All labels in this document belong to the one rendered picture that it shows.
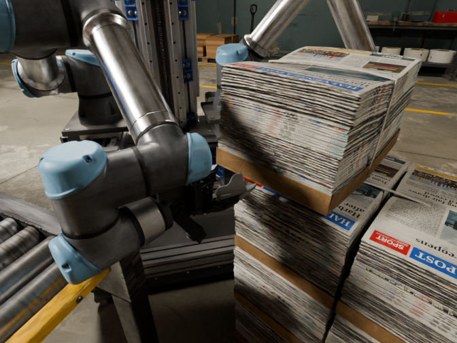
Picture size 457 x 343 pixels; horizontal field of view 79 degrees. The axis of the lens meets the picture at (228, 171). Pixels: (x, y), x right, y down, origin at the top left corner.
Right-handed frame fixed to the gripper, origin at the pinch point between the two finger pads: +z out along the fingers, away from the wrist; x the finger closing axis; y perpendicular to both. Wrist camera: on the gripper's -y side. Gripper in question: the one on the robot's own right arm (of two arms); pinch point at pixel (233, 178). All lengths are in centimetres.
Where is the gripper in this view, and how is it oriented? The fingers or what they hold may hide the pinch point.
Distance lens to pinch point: 61.2
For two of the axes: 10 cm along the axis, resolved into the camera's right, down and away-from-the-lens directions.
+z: 6.9, -3.7, 6.2
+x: -7.2, -3.6, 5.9
